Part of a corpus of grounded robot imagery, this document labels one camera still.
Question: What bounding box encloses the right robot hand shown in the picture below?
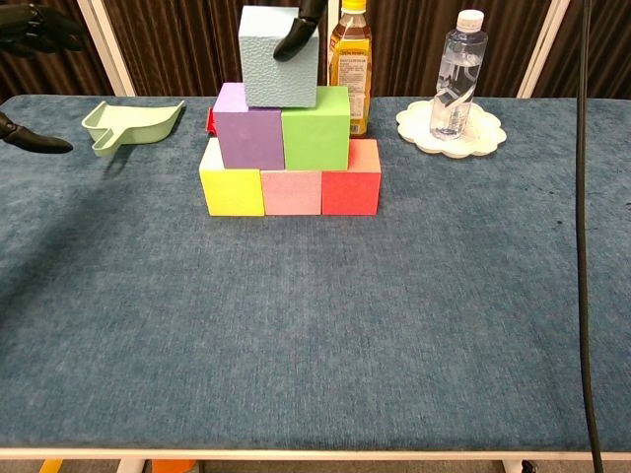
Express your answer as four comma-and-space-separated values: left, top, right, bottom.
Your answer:
272, 0, 329, 63

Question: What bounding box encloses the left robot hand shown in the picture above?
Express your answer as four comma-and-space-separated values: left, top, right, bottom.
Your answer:
0, 3, 86, 155

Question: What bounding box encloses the light blue foam cube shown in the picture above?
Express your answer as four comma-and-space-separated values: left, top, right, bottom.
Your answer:
238, 5, 320, 109

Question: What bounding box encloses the green foam cube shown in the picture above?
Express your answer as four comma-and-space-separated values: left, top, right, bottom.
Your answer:
279, 86, 351, 172

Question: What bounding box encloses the purple foam cube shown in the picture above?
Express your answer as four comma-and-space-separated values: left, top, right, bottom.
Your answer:
212, 82, 286, 170

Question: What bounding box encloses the pink foam cube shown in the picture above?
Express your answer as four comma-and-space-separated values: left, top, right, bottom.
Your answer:
259, 169, 324, 217

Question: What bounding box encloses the red foam cube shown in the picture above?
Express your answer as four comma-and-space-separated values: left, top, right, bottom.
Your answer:
319, 138, 383, 217

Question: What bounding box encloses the yellow foam cube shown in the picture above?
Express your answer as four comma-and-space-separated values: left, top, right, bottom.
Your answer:
198, 137, 266, 217

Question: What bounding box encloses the yellow tea bottle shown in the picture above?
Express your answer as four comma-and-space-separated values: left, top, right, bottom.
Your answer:
326, 0, 373, 138

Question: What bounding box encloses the mint green plastic dustpan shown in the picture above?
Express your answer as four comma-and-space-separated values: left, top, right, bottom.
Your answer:
81, 100, 186, 159

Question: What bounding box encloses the clear water bottle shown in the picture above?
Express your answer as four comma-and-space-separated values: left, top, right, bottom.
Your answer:
429, 9, 489, 141

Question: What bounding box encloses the white scalloped plate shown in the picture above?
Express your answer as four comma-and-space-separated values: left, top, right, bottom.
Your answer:
395, 100, 508, 160

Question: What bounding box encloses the blue fabric table cover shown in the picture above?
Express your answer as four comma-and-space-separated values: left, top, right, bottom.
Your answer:
0, 94, 631, 452

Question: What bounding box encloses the orange plastic item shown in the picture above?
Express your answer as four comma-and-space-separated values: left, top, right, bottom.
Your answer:
151, 458, 196, 473

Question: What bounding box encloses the white partition post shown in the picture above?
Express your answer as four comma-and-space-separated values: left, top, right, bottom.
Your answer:
516, 0, 573, 99
76, 0, 137, 98

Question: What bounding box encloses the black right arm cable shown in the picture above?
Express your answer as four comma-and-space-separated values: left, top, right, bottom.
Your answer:
575, 0, 605, 473

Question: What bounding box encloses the white table frame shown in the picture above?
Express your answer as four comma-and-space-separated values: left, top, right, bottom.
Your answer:
0, 445, 631, 473

